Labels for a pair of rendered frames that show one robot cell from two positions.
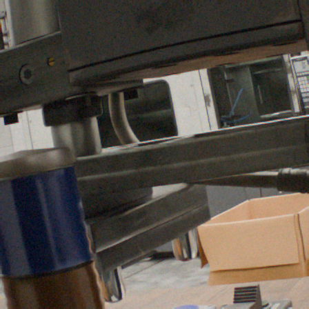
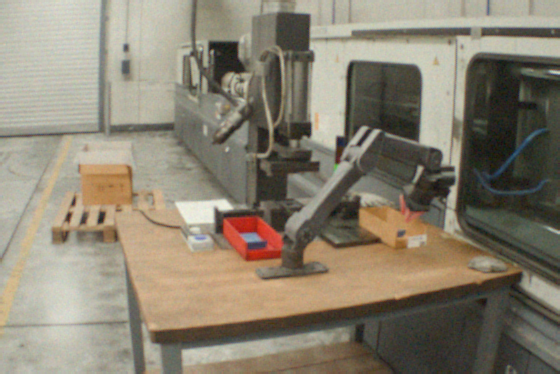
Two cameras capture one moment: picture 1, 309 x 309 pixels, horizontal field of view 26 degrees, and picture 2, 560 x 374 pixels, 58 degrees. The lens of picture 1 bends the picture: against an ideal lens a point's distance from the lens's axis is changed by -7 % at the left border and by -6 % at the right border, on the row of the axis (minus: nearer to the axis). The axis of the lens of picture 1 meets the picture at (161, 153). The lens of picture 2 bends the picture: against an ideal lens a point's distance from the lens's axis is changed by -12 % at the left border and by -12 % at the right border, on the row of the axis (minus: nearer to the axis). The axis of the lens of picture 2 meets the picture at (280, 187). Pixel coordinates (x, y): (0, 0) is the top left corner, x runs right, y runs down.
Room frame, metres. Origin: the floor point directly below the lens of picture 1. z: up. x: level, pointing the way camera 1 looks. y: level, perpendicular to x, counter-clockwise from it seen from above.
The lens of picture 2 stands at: (2.03, 1.26, 1.49)
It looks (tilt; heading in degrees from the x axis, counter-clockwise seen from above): 13 degrees down; 220
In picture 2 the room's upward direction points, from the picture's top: 2 degrees clockwise
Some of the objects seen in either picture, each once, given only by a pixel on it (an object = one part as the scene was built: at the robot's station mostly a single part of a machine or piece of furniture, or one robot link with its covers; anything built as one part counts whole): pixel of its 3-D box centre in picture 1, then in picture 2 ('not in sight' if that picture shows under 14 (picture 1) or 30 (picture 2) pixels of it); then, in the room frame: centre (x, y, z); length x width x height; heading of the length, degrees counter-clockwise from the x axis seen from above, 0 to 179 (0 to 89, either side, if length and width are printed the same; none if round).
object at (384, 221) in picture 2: not in sight; (391, 227); (0.38, 0.38, 0.93); 0.25 x 0.13 x 0.08; 61
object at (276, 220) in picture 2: not in sight; (292, 216); (0.54, 0.06, 0.94); 0.20 x 0.10 x 0.07; 151
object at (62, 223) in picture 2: not in sight; (111, 213); (-0.62, -2.97, 0.07); 1.20 x 1.00 x 0.14; 55
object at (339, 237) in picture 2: not in sight; (347, 236); (0.51, 0.28, 0.91); 0.17 x 0.16 x 0.02; 151
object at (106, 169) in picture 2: not in sight; (107, 172); (-0.76, -3.24, 0.40); 0.67 x 0.60 x 0.50; 53
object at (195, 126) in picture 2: not in sight; (231, 127); (-3.41, -4.23, 0.49); 5.51 x 1.02 x 0.97; 58
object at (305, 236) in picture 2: not in sight; (296, 236); (0.86, 0.34, 1.00); 0.09 x 0.06 x 0.06; 63
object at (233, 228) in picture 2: not in sight; (252, 237); (0.79, 0.11, 0.93); 0.25 x 0.12 x 0.06; 61
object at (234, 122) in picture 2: not in sight; (236, 119); (0.51, -0.24, 1.25); 0.19 x 0.07 x 0.19; 151
